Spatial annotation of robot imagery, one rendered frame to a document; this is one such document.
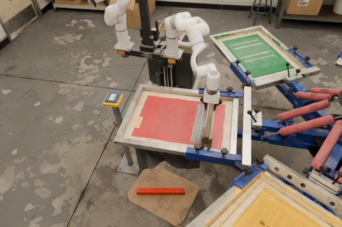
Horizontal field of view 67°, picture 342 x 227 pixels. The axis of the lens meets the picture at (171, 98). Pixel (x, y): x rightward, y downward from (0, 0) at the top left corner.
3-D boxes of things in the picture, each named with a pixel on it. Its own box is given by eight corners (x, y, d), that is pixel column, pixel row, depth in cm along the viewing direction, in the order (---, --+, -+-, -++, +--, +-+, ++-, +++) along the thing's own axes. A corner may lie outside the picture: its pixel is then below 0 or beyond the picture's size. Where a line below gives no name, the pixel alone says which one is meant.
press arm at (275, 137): (155, 127, 193) (154, 122, 189) (157, 121, 198) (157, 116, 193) (336, 154, 171) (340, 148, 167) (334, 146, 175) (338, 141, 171)
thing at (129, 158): (117, 171, 265) (93, 106, 198) (124, 153, 280) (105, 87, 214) (137, 175, 261) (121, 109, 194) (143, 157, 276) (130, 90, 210)
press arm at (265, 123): (250, 129, 172) (251, 124, 169) (250, 122, 177) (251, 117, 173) (277, 133, 169) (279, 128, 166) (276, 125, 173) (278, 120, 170)
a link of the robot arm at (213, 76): (199, 63, 157) (213, 59, 159) (198, 77, 164) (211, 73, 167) (210, 78, 147) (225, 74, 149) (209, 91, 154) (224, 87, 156)
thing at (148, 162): (140, 171, 205) (133, 138, 175) (141, 167, 207) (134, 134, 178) (198, 181, 197) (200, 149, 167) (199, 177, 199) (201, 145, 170)
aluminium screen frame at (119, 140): (114, 144, 173) (113, 140, 170) (140, 86, 213) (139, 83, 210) (234, 164, 158) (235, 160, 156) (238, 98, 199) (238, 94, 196)
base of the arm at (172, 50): (168, 45, 222) (168, 29, 211) (182, 47, 219) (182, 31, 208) (162, 55, 211) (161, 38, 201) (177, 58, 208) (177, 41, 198)
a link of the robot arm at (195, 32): (176, 24, 173) (196, 19, 177) (187, 53, 171) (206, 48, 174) (181, 11, 158) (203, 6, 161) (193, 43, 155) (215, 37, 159)
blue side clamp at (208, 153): (185, 158, 164) (185, 152, 159) (187, 151, 167) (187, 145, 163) (233, 166, 159) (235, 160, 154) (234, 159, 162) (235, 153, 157)
